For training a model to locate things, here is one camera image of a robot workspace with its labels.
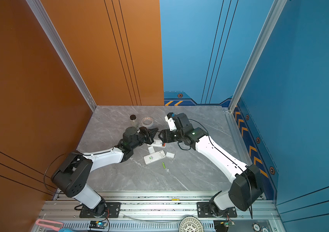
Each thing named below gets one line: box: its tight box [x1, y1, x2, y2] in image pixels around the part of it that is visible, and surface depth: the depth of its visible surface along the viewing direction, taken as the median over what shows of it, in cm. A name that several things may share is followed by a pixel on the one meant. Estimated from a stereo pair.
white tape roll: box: [141, 116, 154, 128], surface depth 112 cm
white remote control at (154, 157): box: [143, 149, 166, 165], surface depth 93 cm
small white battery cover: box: [148, 145, 156, 154], surface depth 98 cm
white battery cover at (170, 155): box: [165, 151, 175, 160], surface depth 96 cm
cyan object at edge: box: [58, 227, 75, 232], surface depth 69 cm
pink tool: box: [35, 218, 65, 232], surface depth 72 cm
